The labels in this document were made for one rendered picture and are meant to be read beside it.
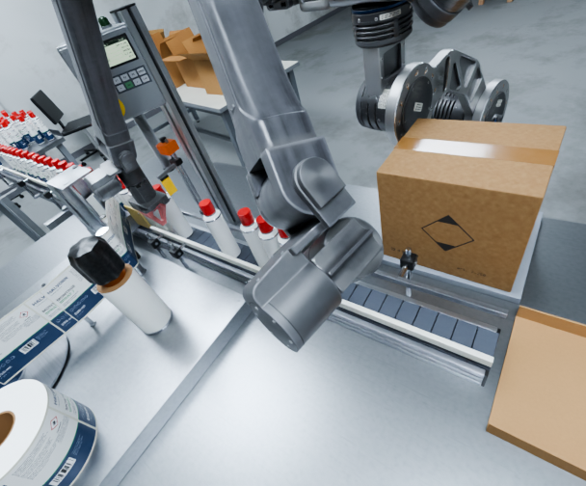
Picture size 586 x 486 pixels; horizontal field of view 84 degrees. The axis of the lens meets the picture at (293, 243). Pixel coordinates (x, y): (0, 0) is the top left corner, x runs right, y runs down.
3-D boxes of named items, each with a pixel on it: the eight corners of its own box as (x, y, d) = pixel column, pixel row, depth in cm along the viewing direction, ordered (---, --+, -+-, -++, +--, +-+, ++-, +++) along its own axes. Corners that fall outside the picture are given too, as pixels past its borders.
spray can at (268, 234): (273, 278, 89) (247, 223, 75) (283, 264, 92) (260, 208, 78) (287, 283, 86) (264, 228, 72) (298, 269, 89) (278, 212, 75)
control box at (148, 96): (111, 116, 92) (62, 41, 79) (167, 94, 94) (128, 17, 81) (108, 128, 85) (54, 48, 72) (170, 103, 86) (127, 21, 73)
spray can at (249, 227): (256, 269, 93) (228, 216, 79) (267, 256, 95) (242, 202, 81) (270, 275, 90) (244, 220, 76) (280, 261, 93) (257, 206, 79)
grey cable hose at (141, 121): (162, 172, 107) (124, 110, 93) (171, 165, 109) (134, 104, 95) (169, 173, 105) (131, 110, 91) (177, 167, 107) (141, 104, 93)
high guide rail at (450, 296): (159, 206, 117) (157, 203, 116) (162, 204, 118) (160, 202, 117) (505, 319, 59) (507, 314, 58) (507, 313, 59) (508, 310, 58)
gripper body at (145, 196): (151, 213, 85) (136, 191, 80) (130, 205, 91) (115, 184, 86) (170, 199, 89) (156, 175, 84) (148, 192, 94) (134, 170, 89)
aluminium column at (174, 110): (224, 225, 120) (108, 12, 74) (231, 217, 122) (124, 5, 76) (232, 228, 117) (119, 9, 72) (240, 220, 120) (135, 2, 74)
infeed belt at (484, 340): (89, 211, 152) (83, 204, 149) (103, 201, 156) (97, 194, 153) (486, 379, 63) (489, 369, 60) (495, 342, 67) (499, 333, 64)
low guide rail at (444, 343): (151, 231, 117) (148, 227, 116) (154, 229, 118) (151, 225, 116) (491, 367, 59) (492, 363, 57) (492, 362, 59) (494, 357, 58)
